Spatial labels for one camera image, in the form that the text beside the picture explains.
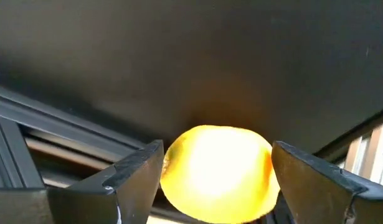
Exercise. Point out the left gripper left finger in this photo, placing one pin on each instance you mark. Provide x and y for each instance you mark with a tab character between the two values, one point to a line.
125	193

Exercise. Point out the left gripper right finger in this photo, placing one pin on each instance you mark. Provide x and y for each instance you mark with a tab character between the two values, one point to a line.
319	193

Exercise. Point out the large yellow lemon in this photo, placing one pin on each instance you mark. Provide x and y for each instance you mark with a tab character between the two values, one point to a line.
219	174

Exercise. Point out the black table mat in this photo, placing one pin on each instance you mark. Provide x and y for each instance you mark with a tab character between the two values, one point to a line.
210	62

